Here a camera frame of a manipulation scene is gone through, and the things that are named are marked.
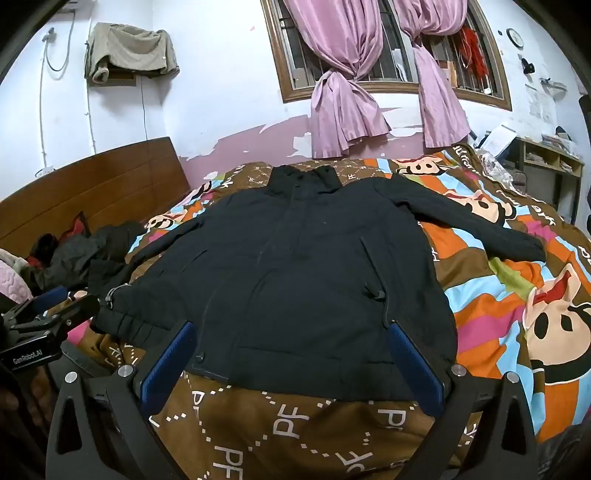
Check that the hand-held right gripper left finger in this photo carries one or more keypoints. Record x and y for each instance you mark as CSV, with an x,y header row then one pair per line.
x,y
168,369

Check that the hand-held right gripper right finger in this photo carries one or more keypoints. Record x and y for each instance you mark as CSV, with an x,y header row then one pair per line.
x,y
415,369

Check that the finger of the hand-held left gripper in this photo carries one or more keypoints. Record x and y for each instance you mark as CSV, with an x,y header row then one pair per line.
x,y
51,297
74,311

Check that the black jacket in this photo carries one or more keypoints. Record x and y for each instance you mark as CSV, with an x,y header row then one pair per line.
x,y
300,277

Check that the pile of dark clothes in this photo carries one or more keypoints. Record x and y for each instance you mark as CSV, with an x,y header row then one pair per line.
x,y
87,258

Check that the person's left hand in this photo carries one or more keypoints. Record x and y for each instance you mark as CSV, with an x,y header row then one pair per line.
x,y
21,401

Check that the pink quilted cloth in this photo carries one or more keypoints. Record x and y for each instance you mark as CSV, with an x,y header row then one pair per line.
x,y
14,277

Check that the red black cloth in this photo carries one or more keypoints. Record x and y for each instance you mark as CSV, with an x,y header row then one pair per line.
x,y
76,228

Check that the printed cartoon blanket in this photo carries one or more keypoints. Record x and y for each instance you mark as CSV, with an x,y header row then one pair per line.
x,y
498,300

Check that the wooden headboard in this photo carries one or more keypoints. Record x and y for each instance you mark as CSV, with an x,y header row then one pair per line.
x,y
92,194

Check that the white papers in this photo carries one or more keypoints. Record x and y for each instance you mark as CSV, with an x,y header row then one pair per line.
x,y
501,138

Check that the wooden shelf unit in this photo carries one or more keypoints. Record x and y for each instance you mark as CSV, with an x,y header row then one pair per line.
x,y
554,161

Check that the beige cloth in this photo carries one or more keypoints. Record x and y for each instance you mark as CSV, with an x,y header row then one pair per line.
x,y
131,48

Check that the pink curtain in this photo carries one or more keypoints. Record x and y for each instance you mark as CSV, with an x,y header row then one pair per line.
x,y
341,83
436,92

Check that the red hanging decoration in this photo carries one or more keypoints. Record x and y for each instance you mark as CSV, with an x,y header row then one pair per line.
x,y
475,50

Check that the white wall socket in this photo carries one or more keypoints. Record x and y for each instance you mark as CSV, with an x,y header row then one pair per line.
x,y
45,171

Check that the wooden wall box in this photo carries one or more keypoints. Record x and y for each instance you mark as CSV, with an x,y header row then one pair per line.
x,y
122,79

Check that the black wall fixture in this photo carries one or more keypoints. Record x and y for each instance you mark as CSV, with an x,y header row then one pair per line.
x,y
527,67

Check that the round wall clock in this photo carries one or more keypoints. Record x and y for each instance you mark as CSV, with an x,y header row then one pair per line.
x,y
515,37

